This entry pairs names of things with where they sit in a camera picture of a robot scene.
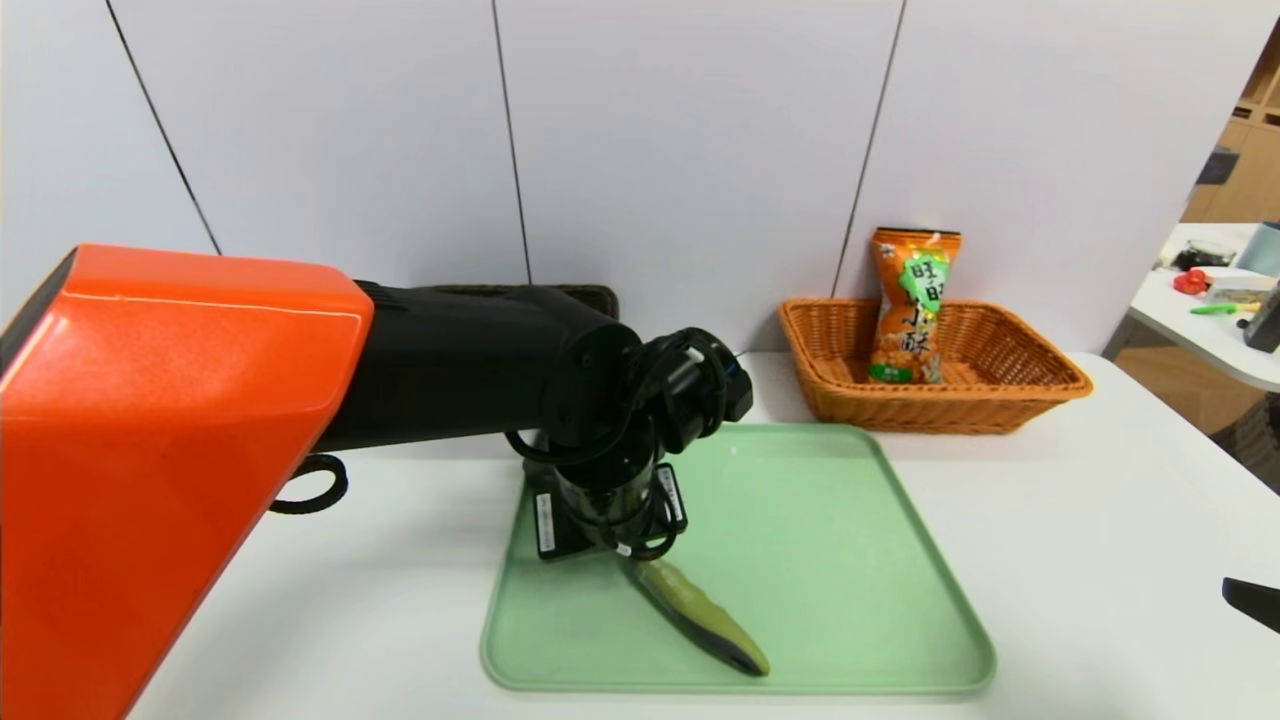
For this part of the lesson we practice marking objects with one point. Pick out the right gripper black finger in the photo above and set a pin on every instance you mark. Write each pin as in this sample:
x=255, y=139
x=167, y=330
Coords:
x=1260, y=605

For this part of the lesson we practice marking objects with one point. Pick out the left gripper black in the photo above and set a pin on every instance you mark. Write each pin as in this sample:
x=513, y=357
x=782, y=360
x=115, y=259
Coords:
x=560, y=525

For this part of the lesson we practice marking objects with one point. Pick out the orange snack bag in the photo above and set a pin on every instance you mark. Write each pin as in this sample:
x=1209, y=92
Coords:
x=910, y=320

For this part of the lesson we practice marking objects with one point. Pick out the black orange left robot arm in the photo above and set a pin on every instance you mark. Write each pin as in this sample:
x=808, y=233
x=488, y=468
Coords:
x=150, y=450

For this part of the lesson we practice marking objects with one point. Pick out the dark brown wicker basket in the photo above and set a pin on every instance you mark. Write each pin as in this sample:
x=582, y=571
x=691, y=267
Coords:
x=600, y=297

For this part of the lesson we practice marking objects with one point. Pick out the orange wicker basket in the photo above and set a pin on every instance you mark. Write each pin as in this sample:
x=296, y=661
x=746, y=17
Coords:
x=1000, y=400

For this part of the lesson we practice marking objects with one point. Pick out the dark woven chair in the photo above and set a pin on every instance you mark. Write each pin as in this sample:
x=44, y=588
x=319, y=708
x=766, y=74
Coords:
x=1255, y=435

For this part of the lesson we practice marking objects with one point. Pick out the light green plastic tray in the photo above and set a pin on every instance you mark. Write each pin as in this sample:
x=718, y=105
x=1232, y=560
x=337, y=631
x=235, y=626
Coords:
x=820, y=580

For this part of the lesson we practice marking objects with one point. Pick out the white side table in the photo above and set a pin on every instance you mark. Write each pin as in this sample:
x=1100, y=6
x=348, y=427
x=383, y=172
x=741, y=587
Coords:
x=1200, y=340

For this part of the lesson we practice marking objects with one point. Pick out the dark upright object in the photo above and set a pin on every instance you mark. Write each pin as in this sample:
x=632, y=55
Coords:
x=1265, y=325

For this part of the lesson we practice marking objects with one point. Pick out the green pen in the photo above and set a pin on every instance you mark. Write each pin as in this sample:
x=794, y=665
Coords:
x=1225, y=307

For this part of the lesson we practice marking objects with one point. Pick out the small red object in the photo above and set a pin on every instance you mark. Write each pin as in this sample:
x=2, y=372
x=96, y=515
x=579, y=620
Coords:
x=1190, y=282

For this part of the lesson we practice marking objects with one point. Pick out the small black item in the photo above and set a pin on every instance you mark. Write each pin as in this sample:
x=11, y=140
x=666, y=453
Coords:
x=1205, y=255

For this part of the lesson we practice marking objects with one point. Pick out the grey cylinder container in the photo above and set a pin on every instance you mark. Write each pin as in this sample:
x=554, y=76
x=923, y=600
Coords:
x=1262, y=250

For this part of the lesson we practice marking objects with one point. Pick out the wooden cabinet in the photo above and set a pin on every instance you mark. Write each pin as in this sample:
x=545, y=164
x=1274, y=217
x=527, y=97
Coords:
x=1250, y=170

